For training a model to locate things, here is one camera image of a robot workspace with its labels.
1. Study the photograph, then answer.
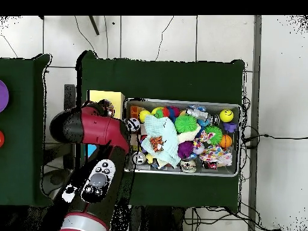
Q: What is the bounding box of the wooden box with three holes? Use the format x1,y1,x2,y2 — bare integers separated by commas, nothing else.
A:
84,90,126,159

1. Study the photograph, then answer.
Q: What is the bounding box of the silver mesh bin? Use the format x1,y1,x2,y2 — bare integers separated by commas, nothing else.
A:
123,97,242,177

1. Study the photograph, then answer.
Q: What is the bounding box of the mint green cloth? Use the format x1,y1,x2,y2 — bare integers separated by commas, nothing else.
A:
141,114,181,168

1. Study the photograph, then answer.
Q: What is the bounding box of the yellow tennis ball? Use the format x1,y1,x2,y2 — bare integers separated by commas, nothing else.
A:
138,109,152,124

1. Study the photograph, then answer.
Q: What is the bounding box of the small tiger plush toy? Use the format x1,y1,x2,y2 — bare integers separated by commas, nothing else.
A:
149,136,164,152

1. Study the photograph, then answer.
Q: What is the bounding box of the black and white soccer ball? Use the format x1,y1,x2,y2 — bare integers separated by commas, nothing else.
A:
126,117,141,132

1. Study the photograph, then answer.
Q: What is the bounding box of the large green spiky ball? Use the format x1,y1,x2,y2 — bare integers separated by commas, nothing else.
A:
174,114,198,134

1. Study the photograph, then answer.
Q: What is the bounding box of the silver robot toy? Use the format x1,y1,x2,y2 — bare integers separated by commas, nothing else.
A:
186,108,209,121

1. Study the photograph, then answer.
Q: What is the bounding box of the dark green tablecloth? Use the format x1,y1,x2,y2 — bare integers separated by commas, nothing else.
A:
75,50,246,212
0,54,56,208

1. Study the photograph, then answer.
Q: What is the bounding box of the small green spiky ball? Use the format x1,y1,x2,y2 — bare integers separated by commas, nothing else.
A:
204,125,223,146

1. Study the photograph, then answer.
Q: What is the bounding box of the large polka dot cloth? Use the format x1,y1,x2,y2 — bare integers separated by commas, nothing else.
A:
191,130,233,167

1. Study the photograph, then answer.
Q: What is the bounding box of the orange basketball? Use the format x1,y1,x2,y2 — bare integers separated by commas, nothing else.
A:
218,134,233,149

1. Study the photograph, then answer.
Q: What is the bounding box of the yellow smiley ball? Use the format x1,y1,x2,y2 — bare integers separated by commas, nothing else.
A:
219,108,235,123

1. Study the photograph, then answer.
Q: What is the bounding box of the black stand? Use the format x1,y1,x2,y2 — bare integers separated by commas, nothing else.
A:
43,84,76,170

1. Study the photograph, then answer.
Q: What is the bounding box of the black tripod leg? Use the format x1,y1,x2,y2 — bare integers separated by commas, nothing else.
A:
88,15,100,36

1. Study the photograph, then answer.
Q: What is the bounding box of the purple plate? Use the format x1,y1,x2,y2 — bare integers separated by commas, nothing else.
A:
0,79,10,113

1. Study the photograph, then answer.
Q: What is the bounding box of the black power cable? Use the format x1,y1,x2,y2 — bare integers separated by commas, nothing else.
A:
242,133,308,149

